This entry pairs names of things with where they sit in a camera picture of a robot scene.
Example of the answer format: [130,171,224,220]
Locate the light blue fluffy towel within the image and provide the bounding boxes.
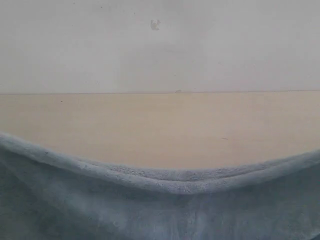
[0,134,320,240]

